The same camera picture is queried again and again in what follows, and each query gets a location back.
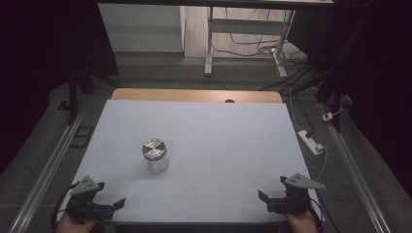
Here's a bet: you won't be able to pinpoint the white power strip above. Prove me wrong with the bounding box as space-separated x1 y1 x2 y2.
297 129 325 156

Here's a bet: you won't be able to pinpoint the silver metal jar lid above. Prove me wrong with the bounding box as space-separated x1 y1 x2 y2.
141 138 167 161

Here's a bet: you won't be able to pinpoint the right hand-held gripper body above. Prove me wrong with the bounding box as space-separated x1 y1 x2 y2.
266 173 326 216

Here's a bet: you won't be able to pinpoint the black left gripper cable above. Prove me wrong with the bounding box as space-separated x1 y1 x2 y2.
50 183 81 233

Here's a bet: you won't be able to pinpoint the clear glass jar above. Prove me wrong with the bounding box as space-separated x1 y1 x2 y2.
144 152 170 174

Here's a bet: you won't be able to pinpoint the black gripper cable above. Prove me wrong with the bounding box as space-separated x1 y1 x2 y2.
50 183 81 233
309 197 326 233

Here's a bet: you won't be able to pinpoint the black rectangular floor frame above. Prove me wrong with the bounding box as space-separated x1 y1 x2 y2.
69 125 95 150

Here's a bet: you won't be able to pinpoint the wooden table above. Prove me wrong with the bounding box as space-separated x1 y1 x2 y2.
111 87 284 105

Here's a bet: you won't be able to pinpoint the person's left hand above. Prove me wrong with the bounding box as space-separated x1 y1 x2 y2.
56 212 100 233

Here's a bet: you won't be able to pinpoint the white foam board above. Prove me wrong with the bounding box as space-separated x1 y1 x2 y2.
55 99 326 224

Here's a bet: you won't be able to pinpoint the person's right hand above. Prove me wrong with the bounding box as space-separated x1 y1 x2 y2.
285 210 320 233

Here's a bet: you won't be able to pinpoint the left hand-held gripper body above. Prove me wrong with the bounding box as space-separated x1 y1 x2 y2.
65 175 116 225

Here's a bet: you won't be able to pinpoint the white desk frame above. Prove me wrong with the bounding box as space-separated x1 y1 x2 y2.
203 6 296 79

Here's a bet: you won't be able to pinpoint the tangled black floor cables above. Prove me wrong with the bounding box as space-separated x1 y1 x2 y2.
212 8 322 93

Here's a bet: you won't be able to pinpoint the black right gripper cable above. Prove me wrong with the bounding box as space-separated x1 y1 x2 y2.
309 197 326 233

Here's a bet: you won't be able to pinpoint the black metal stand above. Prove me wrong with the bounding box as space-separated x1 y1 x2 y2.
281 64 345 134
57 61 115 126

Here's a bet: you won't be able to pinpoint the aluminium floor rail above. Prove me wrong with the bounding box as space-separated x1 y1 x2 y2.
8 106 88 233
320 103 393 233

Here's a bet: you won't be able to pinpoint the white wall panel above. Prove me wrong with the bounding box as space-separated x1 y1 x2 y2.
97 3 187 53

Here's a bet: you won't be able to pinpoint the black curtain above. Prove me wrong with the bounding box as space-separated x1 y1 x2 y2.
0 0 120 176
288 0 412 195

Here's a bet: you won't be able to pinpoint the thin white cable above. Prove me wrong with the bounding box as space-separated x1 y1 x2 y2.
315 144 328 183

